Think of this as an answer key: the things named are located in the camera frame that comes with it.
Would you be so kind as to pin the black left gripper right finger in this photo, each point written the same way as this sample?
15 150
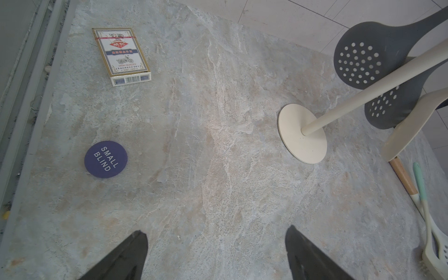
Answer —
308 262

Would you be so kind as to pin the cream skimmer rightmost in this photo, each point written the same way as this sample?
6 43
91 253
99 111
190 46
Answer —
435 253

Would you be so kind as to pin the small red white card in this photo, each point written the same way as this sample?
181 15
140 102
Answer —
122 55

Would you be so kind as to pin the aluminium mounting rail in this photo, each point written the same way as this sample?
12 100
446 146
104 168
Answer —
32 77

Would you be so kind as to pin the purple round sticker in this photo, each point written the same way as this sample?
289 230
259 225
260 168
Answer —
106 159

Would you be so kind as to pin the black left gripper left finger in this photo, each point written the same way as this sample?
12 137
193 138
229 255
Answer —
125 262

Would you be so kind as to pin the cream utensil rack stand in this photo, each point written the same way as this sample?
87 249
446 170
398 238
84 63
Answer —
302 133

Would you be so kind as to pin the grey skimmer green handle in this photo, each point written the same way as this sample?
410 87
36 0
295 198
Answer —
392 107
369 51

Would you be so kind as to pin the cream skimmer green handle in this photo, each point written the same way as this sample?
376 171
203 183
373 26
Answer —
405 132

